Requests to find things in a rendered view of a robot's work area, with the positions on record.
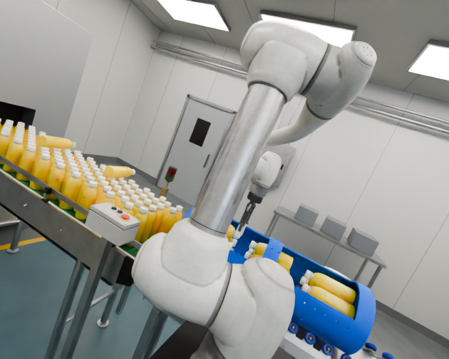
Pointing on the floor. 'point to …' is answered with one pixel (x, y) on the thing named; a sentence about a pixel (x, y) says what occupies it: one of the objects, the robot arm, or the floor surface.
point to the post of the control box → (86, 298)
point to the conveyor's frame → (39, 223)
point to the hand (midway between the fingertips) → (240, 230)
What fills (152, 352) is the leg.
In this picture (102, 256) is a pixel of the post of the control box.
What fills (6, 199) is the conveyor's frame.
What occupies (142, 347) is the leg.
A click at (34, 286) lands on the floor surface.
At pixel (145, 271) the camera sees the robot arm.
